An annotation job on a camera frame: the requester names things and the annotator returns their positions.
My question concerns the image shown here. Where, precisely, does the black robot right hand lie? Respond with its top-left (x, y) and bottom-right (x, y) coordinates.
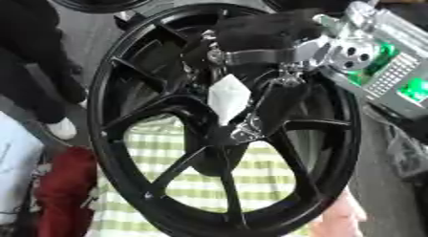
top-left (199, 10), bottom-right (330, 145)

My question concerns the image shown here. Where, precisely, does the person's hand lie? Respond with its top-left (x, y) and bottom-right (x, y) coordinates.
top-left (308, 186), bottom-right (370, 237)

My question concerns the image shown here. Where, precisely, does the white pin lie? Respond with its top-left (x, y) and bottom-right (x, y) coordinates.
top-left (205, 73), bottom-right (253, 127)

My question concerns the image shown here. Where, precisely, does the black round wheel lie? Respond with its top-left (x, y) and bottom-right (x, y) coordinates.
top-left (43, 0), bottom-right (164, 14)
top-left (255, 0), bottom-right (387, 13)

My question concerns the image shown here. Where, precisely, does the black spoked wheel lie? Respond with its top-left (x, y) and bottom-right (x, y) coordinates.
top-left (85, 3), bottom-right (363, 237)

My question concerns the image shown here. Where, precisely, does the grey bag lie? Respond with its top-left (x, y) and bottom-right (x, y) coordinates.
top-left (382, 125), bottom-right (428, 180)

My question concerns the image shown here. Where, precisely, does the person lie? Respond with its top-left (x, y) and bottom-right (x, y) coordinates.
top-left (0, 0), bottom-right (91, 141)

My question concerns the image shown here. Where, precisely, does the red bag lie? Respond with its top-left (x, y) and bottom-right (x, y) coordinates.
top-left (32, 146), bottom-right (100, 237)

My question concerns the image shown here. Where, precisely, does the pale white bag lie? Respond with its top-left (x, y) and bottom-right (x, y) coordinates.
top-left (0, 111), bottom-right (47, 226)

